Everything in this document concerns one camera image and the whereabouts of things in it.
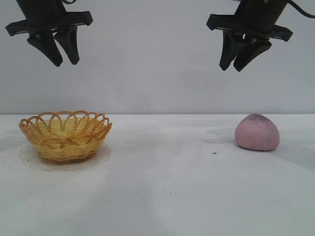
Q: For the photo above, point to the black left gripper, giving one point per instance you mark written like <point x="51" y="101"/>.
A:
<point x="46" y="17"/>

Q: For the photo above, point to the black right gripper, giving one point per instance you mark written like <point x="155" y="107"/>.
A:
<point x="258" y="14"/>

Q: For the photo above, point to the pink peach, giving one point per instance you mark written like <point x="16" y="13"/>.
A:
<point x="257" y="134"/>

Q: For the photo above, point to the yellow woven plastic basket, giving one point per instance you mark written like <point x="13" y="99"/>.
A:
<point x="64" y="145"/>

